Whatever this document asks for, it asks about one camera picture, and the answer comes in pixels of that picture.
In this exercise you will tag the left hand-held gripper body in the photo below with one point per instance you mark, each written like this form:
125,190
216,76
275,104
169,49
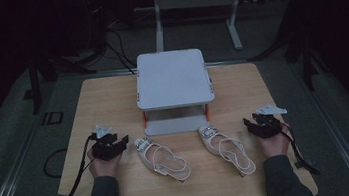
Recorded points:
103,147

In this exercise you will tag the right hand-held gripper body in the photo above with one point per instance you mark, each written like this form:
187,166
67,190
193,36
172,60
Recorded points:
268,126

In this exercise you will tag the white jewelled slingback shoe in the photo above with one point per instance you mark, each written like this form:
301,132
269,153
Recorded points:
156,154
216,141

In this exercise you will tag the grey two-tier shoe rack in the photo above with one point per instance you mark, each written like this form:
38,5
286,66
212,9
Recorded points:
173,78

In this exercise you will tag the person's right hand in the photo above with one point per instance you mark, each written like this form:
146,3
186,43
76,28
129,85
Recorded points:
275,144

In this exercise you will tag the person's left hand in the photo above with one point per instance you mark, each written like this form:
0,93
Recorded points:
105,167

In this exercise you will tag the black tripod stand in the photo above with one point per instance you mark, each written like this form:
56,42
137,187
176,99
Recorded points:
305,58
45,73

